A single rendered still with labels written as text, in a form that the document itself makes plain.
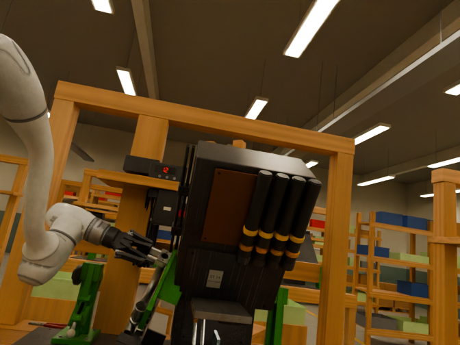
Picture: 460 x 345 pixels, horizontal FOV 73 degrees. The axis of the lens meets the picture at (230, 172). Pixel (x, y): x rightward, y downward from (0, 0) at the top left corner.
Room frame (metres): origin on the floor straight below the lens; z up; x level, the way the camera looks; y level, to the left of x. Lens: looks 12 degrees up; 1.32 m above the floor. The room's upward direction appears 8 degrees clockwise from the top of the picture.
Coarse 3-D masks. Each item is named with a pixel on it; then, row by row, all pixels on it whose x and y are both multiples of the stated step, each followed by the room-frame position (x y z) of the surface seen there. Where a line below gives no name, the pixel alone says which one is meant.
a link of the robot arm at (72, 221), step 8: (56, 208) 1.10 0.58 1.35; (64, 208) 1.10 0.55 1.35; (72, 208) 1.11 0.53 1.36; (80, 208) 1.13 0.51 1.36; (48, 216) 1.10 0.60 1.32; (56, 216) 1.09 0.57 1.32; (64, 216) 1.09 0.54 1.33; (72, 216) 1.09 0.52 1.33; (80, 216) 1.11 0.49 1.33; (88, 216) 1.12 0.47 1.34; (48, 224) 1.11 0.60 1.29; (56, 224) 1.08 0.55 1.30; (64, 224) 1.08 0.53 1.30; (72, 224) 1.09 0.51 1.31; (80, 224) 1.10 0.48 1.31; (88, 224) 1.11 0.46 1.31; (64, 232) 1.07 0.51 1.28; (72, 232) 1.08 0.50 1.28; (80, 232) 1.10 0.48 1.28; (72, 240) 1.08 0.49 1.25; (80, 240) 1.13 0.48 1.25
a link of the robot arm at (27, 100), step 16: (0, 48) 0.60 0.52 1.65; (16, 48) 0.63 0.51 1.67; (0, 64) 0.61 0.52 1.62; (16, 64) 0.63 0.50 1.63; (0, 80) 0.63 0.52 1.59; (16, 80) 0.65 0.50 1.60; (32, 80) 0.68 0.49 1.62; (0, 96) 0.66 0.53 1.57; (16, 96) 0.67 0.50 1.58; (32, 96) 0.69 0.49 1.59; (16, 112) 0.70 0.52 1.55; (32, 112) 0.72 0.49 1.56
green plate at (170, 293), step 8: (176, 256) 1.09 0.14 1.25; (168, 264) 1.06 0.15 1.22; (168, 272) 1.08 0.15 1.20; (160, 280) 1.06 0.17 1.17; (168, 280) 1.08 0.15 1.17; (160, 288) 1.06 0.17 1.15; (168, 288) 1.08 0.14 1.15; (176, 288) 1.08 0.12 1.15; (160, 296) 1.07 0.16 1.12; (168, 296) 1.08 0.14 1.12; (176, 296) 1.08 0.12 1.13; (176, 304) 1.08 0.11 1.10
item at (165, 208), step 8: (160, 192) 1.32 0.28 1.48; (168, 192) 1.32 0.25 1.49; (176, 192) 1.33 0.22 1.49; (160, 200) 1.32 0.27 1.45; (168, 200) 1.32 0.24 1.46; (176, 200) 1.33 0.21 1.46; (160, 208) 1.32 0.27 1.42; (168, 208) 1.32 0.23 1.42; (160, 216) 1.32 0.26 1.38; (168, 216) 1.33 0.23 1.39; (160, 224) 1.32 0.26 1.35; (168, 224) 1.33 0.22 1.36
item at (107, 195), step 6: (108, 192) 7.74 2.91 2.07; (90, 198) 7.64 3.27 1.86; (96, 198) 8.07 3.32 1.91; (108, 198) 7.66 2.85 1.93; (114, 198) 7.68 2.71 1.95; (102, 204) 7.76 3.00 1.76; (108, 204) 7.77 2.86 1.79; (108, 216) 7.67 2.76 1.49; (114, 216) 7.69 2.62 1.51; (162, 234) 7.94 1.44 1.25; (168, 234) 7.97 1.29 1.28; (162, 240) 7.87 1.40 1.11; (168, 240) 7.94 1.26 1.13; (78, 252) 7.64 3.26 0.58; (84, 252) 8.07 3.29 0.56
